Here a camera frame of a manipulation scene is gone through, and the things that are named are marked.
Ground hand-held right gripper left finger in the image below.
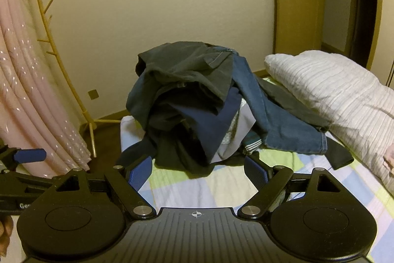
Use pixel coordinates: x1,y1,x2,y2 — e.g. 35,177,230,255
52,157,156,219

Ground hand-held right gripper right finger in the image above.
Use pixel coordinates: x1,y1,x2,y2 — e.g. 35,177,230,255
237,155,344,219

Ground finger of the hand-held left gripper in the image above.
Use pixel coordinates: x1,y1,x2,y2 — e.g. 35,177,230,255
0,146,47,173

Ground black garment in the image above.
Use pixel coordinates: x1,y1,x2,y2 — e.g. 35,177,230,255
121,123,217,175

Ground person's left hand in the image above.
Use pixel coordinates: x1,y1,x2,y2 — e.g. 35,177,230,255
0,215,14,254

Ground green white striped garment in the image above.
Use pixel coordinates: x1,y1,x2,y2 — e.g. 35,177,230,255
241,133,263,156

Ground blue jeans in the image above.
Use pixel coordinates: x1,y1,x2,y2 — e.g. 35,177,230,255
212,47,328,156

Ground checkered bed sheet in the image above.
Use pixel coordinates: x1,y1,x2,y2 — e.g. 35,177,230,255
118,73,394,263

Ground navy blue garment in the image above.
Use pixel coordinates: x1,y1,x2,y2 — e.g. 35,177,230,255
172,87,242,165

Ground yellow wooden coat rack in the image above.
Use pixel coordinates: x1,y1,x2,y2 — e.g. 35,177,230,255
23,0,124,159

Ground dark teal shirt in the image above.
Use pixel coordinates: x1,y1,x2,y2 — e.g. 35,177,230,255
127,75,173,132

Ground pink curtain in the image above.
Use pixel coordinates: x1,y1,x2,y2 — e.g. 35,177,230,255
0,0,92,175

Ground white striped quilt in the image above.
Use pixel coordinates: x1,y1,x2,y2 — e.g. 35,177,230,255
264,50,394,195

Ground pink cloth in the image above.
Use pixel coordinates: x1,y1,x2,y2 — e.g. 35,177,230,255
383,147,394,170

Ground wooden door frame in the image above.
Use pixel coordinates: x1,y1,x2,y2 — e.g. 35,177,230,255
366,0,386,72

